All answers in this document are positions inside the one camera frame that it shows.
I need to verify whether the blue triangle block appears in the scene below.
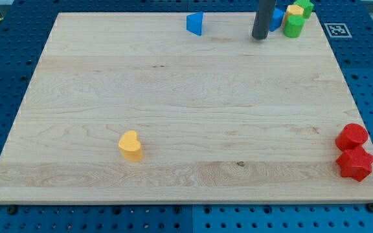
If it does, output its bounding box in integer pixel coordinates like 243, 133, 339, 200
186, 12, 204, 36

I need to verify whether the light wooden board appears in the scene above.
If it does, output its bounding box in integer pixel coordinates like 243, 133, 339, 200
0, 12, 373, 205

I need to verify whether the white fiducial marker tag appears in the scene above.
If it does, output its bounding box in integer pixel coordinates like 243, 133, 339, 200
324, 23, 352, 38

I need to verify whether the black bolt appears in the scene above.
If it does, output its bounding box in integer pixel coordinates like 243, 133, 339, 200
366, 203, 373, 213
6, 205, 17, 216

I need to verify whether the green cylinder block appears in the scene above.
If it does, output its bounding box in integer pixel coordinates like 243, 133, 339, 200
284, 15, 305, 38

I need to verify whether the black bolt front left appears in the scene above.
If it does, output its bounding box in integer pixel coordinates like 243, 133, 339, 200
6, 205, 17, 216

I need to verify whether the yellow hexagon block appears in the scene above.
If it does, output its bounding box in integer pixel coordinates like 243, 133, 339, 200
282, 5, 304, 26

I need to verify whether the red cylinder block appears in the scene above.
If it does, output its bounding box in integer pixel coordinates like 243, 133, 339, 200
335, 123, 368, 151

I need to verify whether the blue cube block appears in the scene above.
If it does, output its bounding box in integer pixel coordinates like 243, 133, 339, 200
269, 8, 285, 32

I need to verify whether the black bolt front right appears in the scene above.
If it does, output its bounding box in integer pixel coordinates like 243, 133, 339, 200
366, 203, 373, 213

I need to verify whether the green block at back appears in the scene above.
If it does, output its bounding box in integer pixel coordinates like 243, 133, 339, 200
294, 0, 314, 19

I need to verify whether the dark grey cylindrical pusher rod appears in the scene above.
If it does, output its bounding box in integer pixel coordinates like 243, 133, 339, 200
251, 0, 276, 40

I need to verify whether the red star block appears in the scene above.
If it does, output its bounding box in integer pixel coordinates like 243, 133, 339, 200
336, 146, 373, 182

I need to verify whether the yellow heart block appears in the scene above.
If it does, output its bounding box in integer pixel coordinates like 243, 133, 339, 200
118, 130, 144, 162

